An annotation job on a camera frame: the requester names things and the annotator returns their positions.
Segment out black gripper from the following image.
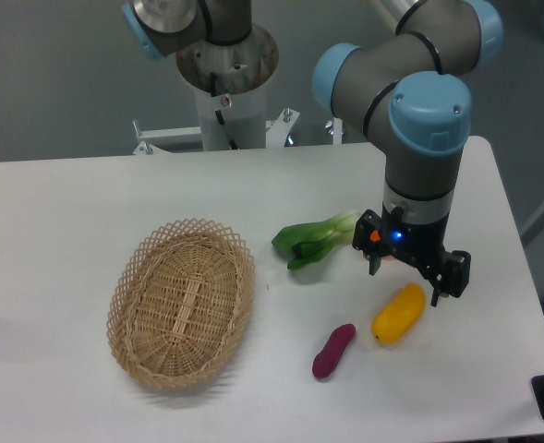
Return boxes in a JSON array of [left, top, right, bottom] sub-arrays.
[[352, 208, 471, 306]]

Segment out purple sweet potato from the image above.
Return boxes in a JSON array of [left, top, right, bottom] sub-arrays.
[[311, 323, 357, 379]]

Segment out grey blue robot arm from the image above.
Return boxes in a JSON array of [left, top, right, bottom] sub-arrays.
[[122, 1, 503, 299]]

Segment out green bok choy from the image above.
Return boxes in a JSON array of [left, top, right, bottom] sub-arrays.
[[272, 210, 361, 270]]

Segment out woven wicker basket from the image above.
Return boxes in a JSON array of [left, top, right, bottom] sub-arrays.
[[107, 219, 255, 389]]

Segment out white metal base frame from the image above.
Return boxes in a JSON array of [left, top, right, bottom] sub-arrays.
[[131, 107, 346, 155]]

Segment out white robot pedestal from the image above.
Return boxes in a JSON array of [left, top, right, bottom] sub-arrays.
[[175, 24, 279, 130]]

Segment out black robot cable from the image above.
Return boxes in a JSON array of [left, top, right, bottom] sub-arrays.
[[208, 72, 239, 151]]

